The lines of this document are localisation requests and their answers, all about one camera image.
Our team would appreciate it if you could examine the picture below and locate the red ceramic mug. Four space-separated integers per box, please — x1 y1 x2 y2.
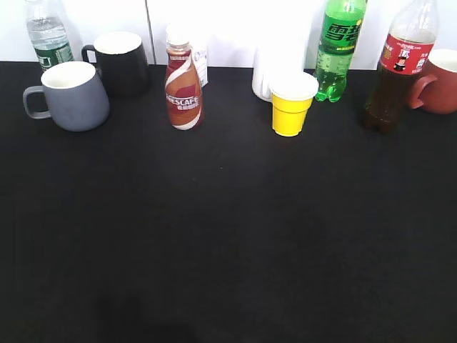
406 49 457 115

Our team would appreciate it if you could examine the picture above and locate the Nescafe coffee bottle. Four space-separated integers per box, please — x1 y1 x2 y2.
164 23 204 131

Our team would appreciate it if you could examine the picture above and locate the clear water bottle green label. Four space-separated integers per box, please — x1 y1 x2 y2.
25 1 74 71

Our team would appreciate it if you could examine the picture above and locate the black ceramic mug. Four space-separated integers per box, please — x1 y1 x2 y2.
81 31 150 97

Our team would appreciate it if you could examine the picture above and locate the white ceramic mug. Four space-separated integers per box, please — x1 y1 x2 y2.
251 42 306 102

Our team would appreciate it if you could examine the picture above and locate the cola bottle red label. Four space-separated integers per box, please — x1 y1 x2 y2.
361 0 439 133

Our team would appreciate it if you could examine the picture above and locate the grey ceramic mug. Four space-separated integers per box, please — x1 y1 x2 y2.
22 61 110 132

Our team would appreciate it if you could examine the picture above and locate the yellow paper cup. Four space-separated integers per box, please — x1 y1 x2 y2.
270 71 319 137

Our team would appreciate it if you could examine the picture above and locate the green Sprite bottle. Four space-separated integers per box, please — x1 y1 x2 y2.
313 0 366 103

